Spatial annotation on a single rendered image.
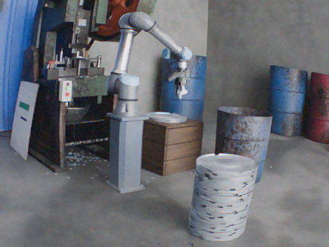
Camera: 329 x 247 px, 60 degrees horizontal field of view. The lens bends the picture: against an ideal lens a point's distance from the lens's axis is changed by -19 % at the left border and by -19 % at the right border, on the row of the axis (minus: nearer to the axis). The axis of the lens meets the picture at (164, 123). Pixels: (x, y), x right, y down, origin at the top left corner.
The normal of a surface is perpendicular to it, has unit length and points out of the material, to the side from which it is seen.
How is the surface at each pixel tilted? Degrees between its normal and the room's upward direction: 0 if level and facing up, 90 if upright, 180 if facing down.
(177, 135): 90
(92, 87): 90
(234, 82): 90
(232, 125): 92
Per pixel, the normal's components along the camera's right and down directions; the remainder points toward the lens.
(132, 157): 0.63, 0.18
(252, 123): 0.08, 0.22
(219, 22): -0.68, 0.09
